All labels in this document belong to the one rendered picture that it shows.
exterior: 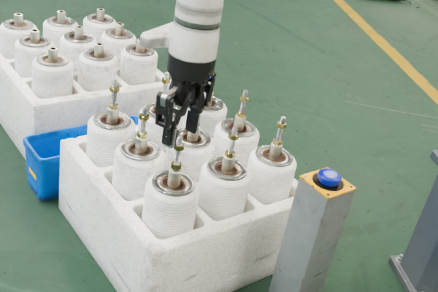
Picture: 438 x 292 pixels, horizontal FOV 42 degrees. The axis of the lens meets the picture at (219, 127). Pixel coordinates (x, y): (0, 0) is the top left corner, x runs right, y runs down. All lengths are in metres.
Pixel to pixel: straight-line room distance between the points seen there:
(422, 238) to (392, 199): 0.35
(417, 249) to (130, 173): 0.63
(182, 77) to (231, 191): 0.27
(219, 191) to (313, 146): 0.74
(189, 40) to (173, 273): 0.42
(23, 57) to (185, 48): 0.72
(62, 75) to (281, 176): 0.58
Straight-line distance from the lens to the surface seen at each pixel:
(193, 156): 1.12
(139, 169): 1.06
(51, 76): 1.40
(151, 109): 1.23
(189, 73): 0.87
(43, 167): 1.31
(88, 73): 1.45
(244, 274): 1.18
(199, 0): 0.83
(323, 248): 1.04
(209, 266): 1.09
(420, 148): 1.93
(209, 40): 0.86
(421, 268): 1.30
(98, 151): 1.17
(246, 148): 1.20
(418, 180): 1.75
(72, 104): 1.41
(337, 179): 0.98
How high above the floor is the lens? 0.83
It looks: 29 degrees down
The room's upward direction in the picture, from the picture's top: 10 degrees clockwise
